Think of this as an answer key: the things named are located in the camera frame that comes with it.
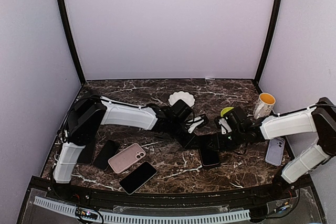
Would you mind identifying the lavender phone case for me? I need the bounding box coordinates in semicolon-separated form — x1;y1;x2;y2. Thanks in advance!
265;137;285;166

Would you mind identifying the white mug yellow inside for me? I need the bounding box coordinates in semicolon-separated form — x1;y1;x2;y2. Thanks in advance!
253;93;276;120

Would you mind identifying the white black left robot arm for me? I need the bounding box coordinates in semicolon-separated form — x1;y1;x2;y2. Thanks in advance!
51;95;207;201

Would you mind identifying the white scalloped bowl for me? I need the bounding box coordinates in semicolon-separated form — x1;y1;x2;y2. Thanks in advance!
168;91;195;108

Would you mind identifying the green bowl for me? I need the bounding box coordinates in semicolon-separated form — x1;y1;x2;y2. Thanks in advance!
220;106;234;117

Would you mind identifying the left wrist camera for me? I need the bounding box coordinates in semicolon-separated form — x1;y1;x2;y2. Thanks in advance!
185;114;209;133

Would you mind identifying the pink phone case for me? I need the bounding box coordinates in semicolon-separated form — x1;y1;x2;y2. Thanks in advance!
108;143;146;174

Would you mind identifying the black corner post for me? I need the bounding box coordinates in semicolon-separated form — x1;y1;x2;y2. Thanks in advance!
57;0;86;85
254;0;281;84

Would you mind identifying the black left corner post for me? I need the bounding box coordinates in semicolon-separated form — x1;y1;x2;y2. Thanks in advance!
57;0;86;85

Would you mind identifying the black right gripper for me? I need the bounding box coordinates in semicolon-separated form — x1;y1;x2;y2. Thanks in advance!
206;127;245;151

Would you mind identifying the white slotted cable duct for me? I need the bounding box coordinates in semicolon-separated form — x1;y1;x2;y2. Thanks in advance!
33;196;250;223

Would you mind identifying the black front table rail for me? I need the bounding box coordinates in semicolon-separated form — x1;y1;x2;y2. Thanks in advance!
21;175;320;210

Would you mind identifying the black phone case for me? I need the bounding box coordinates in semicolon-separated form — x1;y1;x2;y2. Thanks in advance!
198;147;221;169

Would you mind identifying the black right corner post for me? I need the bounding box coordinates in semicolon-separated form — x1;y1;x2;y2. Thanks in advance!
254;0;281;84

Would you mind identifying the black smartphone middle left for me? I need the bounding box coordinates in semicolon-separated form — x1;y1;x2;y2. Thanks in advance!
92;140;120;171

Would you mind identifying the black smartphone far left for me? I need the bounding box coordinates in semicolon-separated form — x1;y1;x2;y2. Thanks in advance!
77;140;96;165

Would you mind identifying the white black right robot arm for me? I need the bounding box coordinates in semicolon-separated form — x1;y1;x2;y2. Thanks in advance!
202;97;335;200

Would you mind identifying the black smartphone silver edge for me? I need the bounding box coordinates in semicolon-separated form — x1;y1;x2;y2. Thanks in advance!
119;162;157;195

